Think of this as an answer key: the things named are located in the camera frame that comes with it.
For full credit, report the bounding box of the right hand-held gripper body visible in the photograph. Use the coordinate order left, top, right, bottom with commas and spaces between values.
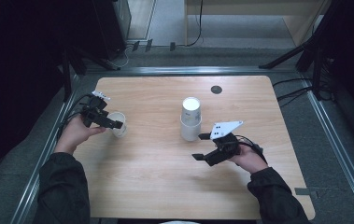
210, 120, 245, 159

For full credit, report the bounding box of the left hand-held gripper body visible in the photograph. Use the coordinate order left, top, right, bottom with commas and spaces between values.
80, 90, 112, 128

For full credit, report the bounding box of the stack of white paper cups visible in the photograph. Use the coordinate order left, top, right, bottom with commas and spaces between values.
179, 96, 203, 143

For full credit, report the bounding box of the person's right hand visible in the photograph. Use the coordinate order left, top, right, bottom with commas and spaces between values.
229, 143, 270, 175

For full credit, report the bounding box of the person's left hand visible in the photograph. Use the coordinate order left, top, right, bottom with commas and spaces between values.
53, 114, 107, 156

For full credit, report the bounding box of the black metal stand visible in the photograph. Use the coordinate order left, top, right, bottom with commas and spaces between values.
60, 46, 121, 104
258, 0, 337, 101

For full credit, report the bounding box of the black computer tower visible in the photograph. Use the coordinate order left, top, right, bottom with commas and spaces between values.
92, 0, 132, 60

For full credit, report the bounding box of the grey tape piece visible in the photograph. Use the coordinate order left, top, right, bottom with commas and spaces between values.
294, 187, 319, 199

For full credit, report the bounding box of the light wooden cabinet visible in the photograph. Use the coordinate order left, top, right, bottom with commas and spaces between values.
183, 0, 333, 48

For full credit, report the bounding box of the right hand-held gripper cable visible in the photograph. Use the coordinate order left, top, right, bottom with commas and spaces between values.
234, 133, 267, 164

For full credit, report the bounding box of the white floor cable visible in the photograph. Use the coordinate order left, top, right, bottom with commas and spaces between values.
112, 43, 135, 69

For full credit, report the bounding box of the metal floor rail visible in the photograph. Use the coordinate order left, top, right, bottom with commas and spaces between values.
85, 65, 300, 77
300, 76, 354, 224
9, 76, 80, 224

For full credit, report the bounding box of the black floor cable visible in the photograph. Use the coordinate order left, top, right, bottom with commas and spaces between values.
272, 77, 314, 90
276, 87, 313, 102

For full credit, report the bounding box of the black hanging cable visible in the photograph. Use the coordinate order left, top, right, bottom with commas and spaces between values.
185, 0, 205, 48

